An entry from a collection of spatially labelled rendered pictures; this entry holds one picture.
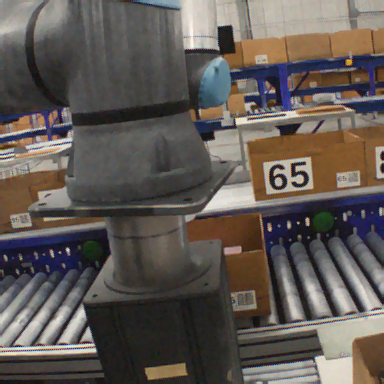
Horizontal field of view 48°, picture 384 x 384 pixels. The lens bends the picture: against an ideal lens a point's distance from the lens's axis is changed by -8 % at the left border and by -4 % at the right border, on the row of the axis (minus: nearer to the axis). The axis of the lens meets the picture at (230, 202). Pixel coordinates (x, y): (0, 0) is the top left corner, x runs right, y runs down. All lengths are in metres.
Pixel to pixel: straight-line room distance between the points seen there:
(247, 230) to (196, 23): 0.70
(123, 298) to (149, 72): 0.27
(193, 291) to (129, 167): 0.17
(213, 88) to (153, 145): 0.32
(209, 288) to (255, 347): 0.54
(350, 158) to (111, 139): 1.15
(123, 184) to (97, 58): 0.14
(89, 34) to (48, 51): 0.06
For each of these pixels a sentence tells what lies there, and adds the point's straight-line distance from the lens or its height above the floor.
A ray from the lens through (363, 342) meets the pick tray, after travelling 0.84.
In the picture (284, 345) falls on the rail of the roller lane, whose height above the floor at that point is 0.71.
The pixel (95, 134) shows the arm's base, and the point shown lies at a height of 1.28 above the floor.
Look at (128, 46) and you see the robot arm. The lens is 0.51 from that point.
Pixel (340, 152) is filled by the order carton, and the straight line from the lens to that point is 1.55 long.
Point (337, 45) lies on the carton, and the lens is 6.19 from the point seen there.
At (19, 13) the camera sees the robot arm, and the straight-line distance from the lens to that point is 0.64.
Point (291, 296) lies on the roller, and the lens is 1.20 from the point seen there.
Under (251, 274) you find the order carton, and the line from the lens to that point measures 1.08.
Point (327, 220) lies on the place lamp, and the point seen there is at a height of 0.81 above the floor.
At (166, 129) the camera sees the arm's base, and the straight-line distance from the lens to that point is 0.52.
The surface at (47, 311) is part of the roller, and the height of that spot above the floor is 0.74.
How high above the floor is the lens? 1.32
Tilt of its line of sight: 16 degrees down
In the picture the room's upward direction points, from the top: 8 degrees counter-clockwise
